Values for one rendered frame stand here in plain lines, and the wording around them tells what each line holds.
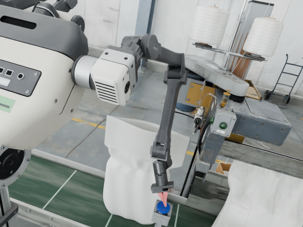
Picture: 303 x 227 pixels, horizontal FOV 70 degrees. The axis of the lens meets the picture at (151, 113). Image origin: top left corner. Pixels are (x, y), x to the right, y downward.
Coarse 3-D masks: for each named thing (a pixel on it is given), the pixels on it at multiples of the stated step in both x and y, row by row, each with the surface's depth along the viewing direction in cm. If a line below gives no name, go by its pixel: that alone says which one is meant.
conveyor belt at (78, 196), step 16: (32, 160) 172; (32, 176) 158; (48, 176) 161; (64, 176) 164; (80, 176) 167; (16, 192) 144; (32, 192) 146; (48, 192) 149; (64, 192) 151; (80, 192) 153; (96, 192) 156; (48, 208) 138; (64, 208) 140; (80, 208) 142; (96, 208) 144; (176, 208) 156; (96, 224) 134; (112, 224) 136; (128, 224) 138; (176, 224) 144; (192, 224) 147; (208, 224) 149
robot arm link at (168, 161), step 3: (150, 150) 99; (168, 150) 96; (150, 153) 99; (168, 153) 96; (153, 156) 99; (156, 156) 100; (168, 156) 97; (159, 159) 97; (162, 159) 96; (165, 159) 95; (168, 159) 97; (171, 159) 106; (168, 162) 102; (171, 162) 105; (168, 165) 101
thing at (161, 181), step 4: (156, 176) 96; (160, 176) 96; (164, 176) 96; (156, 180) 96; (160, 180) 96; (164, 180) 96; (152, 184) 101; (156, 184) 97; (160, 184) 96; (164, 184) 96; (168, 184) 96; (172, 184) 95; (152, 188) 95; (164, 188) 95
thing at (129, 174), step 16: (112, 128) 125; (128, 128) 120; (144, 128) 127; (112, 144) 130; (128, 144) 124; (144, 144) 120; (176, 144) 120; (112, 160) 126; (128, 160) 125; (144, 160) 125; (176, 160) 125; (112, 176) 128; (128, 176) 125; (144, 176) 122; (112, 192) 133; (128, 192) 129; (144, 192) 126; (112, 208) 138; (128, 208) 134; (144, 208) 131; (144, 224) 140
